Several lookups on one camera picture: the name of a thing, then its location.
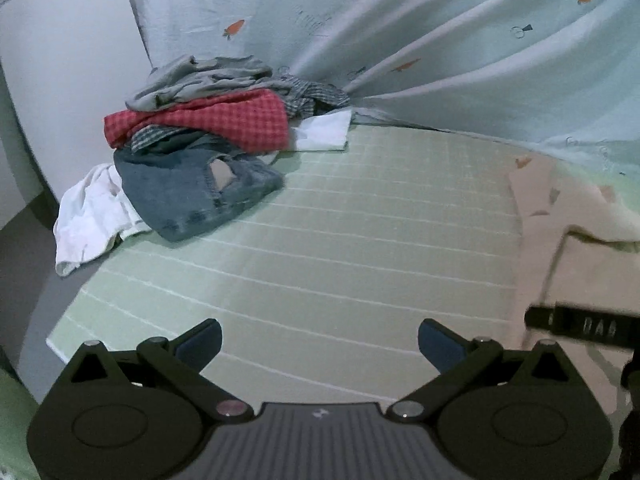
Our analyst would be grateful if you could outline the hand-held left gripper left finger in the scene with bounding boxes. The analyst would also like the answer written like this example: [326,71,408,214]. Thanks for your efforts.
[65,318,256,421]

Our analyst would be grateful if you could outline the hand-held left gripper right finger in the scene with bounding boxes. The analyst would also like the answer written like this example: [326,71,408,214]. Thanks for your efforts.
[385,318,577,421]

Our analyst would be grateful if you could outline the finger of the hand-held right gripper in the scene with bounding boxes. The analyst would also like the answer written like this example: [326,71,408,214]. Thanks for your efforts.
[524,303,557,334]

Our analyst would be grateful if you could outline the beige garment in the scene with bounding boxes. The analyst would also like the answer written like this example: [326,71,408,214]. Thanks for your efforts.
[507,155,640,417]

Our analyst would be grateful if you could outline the green striped mat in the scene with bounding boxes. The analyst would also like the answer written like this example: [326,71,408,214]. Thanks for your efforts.
[46,121,640,403]

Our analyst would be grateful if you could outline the blue denim jeans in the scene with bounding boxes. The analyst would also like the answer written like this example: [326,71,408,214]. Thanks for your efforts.
[113,132,285,242]

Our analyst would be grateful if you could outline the white crumpled garment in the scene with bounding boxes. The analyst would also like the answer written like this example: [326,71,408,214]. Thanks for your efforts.
[53,162,154,277]

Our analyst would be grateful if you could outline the green cloth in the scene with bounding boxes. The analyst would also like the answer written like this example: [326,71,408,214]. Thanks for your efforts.
[0,366,44,480]

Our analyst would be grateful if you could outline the red checked shirt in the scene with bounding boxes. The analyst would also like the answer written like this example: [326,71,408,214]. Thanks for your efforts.
[103,90,292,155]

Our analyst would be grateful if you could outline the white folded cloth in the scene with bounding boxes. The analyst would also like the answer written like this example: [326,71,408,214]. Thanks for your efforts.
[292,110,354,152]

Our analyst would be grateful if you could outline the white board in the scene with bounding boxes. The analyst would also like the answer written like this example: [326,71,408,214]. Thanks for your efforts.
[0,0,154,232]

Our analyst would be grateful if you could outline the pale blue carrot-print sheet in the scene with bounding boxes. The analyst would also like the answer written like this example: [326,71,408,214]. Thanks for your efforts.
[40,0,640,177]

